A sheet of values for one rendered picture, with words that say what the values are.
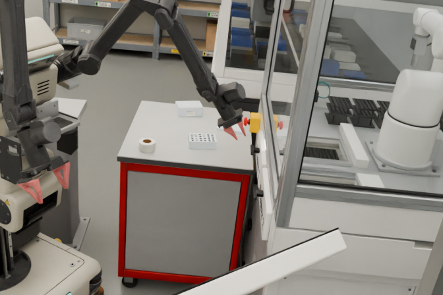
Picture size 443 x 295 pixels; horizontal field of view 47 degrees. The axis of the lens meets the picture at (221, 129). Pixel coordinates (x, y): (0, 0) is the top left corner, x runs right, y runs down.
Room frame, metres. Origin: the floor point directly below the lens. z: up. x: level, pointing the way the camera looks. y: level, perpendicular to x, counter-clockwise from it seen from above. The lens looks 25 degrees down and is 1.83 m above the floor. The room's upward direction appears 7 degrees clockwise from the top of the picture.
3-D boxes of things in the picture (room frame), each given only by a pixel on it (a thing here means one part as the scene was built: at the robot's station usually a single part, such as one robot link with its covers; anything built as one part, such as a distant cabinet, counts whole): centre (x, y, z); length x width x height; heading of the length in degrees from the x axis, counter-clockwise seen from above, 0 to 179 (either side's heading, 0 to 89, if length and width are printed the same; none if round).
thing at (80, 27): (5.62, 1.63, 0.22); 0.40 x 0.30 x 0.17; 95
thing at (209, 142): (2.07, 0.08, 0.78); 0.12 x 0.08 x 0.04; 100
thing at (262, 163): (1.80, -0.17, 0.87); 0.29 x 0.02 x 0.11; 1
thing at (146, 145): (1.97, 0.31, 0.78); 0.07 x 0.07 x 0.04
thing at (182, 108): (2.41, 0.18, 0.79); 0.13 x 0.09 x 0.05; 108
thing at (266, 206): (1.48, -0.18, 0.87); 0.29 x 0.02 x 0.11; 1
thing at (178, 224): (2.20, 0.14, 0.38); 0.62 x 0.58 x 0.76; 1
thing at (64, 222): (2.28, 0.84, 0.38); 0.30 x 0.30 x 0.76; 5
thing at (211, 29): (5.76, 0.10, 0.28); 0.41 x 0.32 x 0.28; 95
